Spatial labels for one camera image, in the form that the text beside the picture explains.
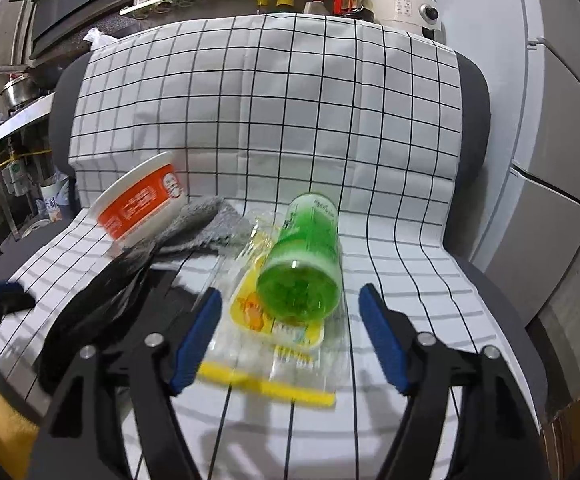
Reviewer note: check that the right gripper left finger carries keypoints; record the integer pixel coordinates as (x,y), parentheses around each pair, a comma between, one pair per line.
(81,436)

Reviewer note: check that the white kitchen counter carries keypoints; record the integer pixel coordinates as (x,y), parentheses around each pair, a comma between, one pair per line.
(38,110)

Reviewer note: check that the yellow stool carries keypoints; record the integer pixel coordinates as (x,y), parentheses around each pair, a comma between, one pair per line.
(17,438)

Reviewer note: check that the orange white paper bowl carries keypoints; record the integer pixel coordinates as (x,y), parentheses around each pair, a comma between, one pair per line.
(142,203)

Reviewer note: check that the yellow clear snack wrapper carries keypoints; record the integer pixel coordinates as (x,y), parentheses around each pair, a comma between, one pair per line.
(253,351)

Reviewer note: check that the steel pot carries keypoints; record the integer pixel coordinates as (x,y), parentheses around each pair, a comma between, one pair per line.
(19,91)

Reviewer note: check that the grey fluffy cloth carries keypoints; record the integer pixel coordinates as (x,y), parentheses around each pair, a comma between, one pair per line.
(207,223)

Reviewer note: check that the green tea bottle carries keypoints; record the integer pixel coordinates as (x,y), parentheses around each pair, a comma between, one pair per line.
(301,279)

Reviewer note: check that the white black grid cloth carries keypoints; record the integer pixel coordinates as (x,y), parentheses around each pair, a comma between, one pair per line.
(259,109)

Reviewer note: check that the grey refrigerator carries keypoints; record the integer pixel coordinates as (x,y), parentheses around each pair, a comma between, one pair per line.
(518,220)

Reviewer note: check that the white rice cooker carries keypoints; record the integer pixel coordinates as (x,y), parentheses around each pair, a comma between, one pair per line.
(420,17)

